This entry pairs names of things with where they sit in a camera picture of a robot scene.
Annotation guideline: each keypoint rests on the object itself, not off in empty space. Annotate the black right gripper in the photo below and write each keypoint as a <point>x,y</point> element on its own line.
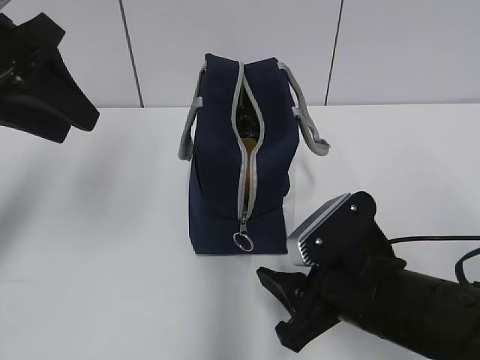
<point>353,272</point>

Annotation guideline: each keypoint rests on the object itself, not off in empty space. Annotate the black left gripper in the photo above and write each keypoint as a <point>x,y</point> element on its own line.
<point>38,94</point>

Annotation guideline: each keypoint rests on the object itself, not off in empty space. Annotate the navy blue lunch bag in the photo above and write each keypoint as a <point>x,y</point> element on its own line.
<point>236,200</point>

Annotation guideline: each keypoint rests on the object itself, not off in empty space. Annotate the brown bread loaf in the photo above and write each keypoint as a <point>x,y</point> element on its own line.
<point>249,144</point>

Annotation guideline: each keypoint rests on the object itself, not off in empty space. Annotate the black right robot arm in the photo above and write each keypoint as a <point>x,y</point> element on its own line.
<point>442,316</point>

